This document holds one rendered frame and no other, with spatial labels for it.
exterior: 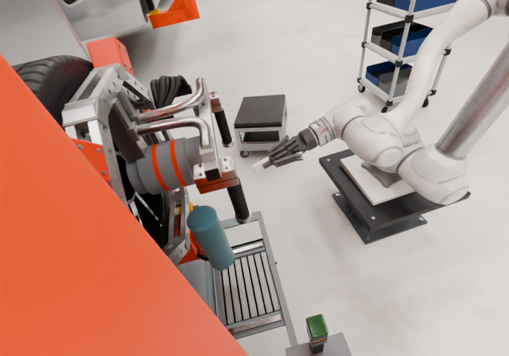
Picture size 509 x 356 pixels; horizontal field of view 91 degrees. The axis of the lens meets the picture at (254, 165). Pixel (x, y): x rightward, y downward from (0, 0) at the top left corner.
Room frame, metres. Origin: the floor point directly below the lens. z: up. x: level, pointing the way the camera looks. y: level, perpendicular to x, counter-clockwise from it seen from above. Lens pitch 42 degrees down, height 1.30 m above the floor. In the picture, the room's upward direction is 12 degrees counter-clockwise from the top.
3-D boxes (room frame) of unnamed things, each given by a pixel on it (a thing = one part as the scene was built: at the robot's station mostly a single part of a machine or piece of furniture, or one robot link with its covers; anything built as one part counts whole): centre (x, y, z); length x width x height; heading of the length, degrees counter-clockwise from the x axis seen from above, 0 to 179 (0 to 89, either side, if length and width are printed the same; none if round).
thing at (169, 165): (0.57, 0.23, 0.85); 0.21 x 0.14 x 0.14; 93
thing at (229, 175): (0.41, 0.09, 0.93); 0.09 x 0.05 x 0.05; 93
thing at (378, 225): (0.83, -0.65, 0.15); 0.50 x 0.50 x 0.30; 7
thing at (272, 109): (1.66, -0.13, 0.17); 0.43 x 0.36 x 0.34; 163
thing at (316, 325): (0.15, -0.06, 0.64); 0.04 x 0.04 x 0.04; 3
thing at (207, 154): (0.48, 0.17, 1.03); 0.19 x 0.18 x 0.11; 93
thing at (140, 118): (0.67, 0.19, 1.03); 0.19 x 0.18 x 0.11; 93
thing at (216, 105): (0.75, 0.11, 0.93); 0.09 x 0.05 x 0.05; 93
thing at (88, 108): (0.57, 0.30, 0.85); 0.54 x 0.07 x 0.54; 3
